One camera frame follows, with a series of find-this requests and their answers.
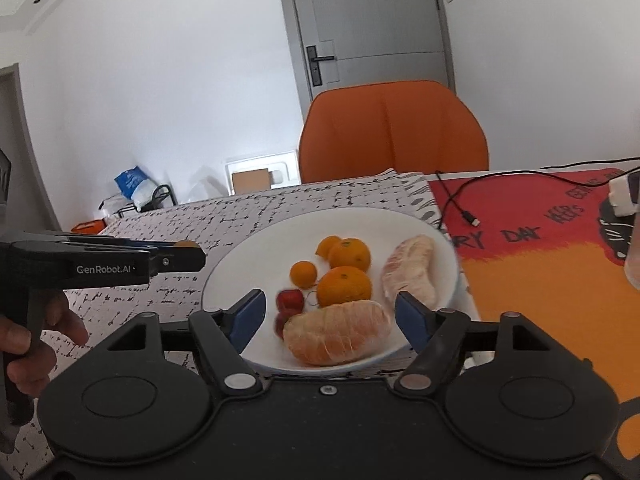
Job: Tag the black-patterned white tablecloth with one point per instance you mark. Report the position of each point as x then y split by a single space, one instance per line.
225 215

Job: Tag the white plastic bag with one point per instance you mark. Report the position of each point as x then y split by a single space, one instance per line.
117 205

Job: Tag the red apple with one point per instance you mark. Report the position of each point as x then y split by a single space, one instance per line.
282 322
290 300

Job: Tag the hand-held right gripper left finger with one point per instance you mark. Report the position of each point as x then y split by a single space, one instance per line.
252 315

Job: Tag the person's left hand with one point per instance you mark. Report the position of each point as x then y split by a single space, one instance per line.
25 365

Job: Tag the clear plastic wrap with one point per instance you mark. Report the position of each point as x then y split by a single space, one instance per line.
207 185

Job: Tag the grey-framed side door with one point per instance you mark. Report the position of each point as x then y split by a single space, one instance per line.
20 120

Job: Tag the grey door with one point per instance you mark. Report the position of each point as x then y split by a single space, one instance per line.
370 10

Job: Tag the black metal rack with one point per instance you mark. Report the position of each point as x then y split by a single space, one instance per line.
162 190

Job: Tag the peeled pomelo segment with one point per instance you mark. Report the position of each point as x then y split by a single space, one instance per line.
410 270
340 332

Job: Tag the orange chair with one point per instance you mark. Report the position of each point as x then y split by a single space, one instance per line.
390 130

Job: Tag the white plate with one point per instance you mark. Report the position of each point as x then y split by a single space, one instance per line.
260 255

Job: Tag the small mandarin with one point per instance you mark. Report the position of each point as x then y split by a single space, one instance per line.
187 245
326 246
303 274

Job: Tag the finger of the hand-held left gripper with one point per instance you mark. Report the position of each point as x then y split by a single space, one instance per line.
100 240
180 260

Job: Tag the blue and white bag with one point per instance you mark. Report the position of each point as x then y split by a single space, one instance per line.
132 182

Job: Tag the red and orange mat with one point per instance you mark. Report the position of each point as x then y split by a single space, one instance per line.
540 300

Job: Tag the white foam packaging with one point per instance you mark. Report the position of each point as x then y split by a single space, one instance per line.
260 161

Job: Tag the white charger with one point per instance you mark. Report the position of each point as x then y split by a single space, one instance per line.
622 192

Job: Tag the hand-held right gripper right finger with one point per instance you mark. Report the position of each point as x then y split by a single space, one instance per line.
407 312

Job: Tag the orange box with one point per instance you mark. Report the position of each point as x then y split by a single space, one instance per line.
90 226

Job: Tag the brown cardboard sheet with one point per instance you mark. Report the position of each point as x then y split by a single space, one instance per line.
250 180

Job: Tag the large orange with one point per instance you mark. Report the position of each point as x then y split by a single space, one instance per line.
345 285
352 254

